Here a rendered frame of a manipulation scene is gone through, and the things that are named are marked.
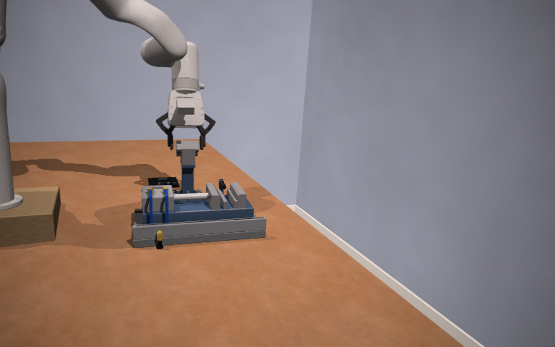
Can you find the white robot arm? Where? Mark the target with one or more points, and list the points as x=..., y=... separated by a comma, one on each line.
x=167, y=48

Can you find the grey flat bar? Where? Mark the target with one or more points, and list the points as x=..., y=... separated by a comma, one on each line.
x=232, y=198
x=223, y=201

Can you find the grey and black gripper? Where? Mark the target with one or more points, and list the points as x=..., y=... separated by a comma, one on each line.
x=186, y=121

